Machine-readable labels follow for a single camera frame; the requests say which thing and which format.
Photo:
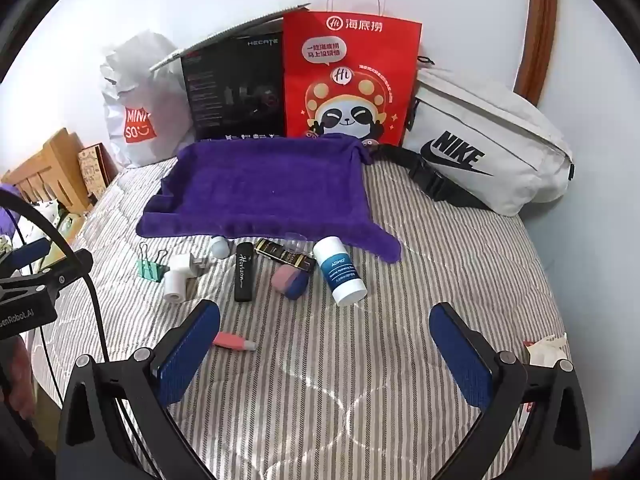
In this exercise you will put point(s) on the green binder clip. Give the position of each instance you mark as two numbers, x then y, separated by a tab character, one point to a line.
152	270

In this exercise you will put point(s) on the white cylinder roll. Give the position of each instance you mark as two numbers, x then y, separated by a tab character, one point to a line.
176	287

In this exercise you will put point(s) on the pink and blue sponge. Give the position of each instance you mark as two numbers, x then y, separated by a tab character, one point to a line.
290	282

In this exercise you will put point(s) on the person's left hand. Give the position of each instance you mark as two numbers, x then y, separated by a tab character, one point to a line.
15	375

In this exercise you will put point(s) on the brown patterned box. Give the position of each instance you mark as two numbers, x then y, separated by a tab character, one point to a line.
92	170

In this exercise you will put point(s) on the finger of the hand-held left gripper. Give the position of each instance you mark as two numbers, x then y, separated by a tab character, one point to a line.
27	255
65	267

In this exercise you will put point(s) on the black stick lighter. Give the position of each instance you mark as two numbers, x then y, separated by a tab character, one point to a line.
244	275

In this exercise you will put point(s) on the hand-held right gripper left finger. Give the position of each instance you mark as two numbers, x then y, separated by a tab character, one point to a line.
185	355

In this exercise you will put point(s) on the small white usb adapter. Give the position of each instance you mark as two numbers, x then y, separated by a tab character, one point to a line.
220	247

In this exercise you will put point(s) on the white plastic shopping bag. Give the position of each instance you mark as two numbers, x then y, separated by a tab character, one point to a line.
165	110

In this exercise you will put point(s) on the white waist bag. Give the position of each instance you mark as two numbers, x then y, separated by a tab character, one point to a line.
500	125

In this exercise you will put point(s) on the white charger plug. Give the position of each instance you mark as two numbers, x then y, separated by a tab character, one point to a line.
182	264

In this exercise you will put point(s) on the white tube with blue label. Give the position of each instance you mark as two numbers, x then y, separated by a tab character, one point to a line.
340	275

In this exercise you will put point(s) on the black headset box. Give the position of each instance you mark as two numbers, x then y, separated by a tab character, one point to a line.
225	85

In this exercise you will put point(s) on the wooden door frame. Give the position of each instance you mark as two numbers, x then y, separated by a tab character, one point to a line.
542	20

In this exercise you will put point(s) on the purple plush toy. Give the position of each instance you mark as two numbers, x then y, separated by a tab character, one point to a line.
7	210

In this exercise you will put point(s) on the striped grey bed quilt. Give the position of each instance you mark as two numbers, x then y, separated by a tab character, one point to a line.
350	360

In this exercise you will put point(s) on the purple towel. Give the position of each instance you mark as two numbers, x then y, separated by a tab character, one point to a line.
260	190

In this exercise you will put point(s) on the wooden headboard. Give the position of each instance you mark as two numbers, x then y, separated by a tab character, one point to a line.
50	160

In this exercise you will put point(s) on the crumpled wrapper at bed edge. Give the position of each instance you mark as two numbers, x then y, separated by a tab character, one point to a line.
547	347

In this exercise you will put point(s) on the red paper bag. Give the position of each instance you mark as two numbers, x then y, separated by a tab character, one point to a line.
350	50

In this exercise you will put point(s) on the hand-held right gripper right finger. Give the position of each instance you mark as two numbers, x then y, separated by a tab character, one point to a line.
460	355

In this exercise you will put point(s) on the pink and white pen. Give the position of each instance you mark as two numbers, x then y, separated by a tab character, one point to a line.
232	341

